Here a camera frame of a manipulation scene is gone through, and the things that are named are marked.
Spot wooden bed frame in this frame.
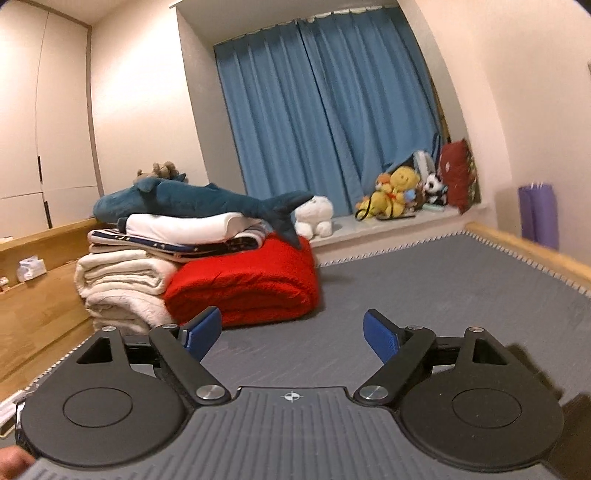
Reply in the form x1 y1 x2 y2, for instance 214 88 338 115
0 219 104 399

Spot person right hand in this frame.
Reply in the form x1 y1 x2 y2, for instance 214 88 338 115
0 445 35 480

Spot brown corduroy pants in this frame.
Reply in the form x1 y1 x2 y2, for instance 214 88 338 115
507 344 591 480

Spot blue curtain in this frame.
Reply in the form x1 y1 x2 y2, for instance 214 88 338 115
214 7 443 216

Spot red folded blanket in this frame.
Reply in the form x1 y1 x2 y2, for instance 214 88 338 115
163 234 321 329

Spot white wardrobe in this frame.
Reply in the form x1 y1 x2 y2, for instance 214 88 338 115
1 1 101 238

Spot grey bed mattress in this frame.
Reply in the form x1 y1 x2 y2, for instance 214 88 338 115
0 230 591 407

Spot blue shark plush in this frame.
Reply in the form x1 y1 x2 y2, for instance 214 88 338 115
92 177 314 248

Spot brown plush toy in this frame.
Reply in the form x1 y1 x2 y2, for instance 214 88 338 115
133 161 187 184

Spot white tissue box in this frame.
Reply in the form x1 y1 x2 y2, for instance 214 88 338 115
16 255 47 283

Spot cream folded blanket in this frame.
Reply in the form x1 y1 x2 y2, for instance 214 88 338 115
74 249 178 335

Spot yellow plush toy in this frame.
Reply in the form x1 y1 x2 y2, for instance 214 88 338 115
355 166 424 221

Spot purple bag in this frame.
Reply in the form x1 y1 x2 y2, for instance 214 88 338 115
518 183 559 250

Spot white plush toy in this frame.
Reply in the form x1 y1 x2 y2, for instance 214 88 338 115
294 196 334 240

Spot panda plush toy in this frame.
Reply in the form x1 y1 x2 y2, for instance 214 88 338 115
423 173 448 207

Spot dark red cushion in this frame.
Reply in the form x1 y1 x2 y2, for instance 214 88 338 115
438 139 481 214

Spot navy white striped cloth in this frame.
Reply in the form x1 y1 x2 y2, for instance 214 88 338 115
87 224 270 263

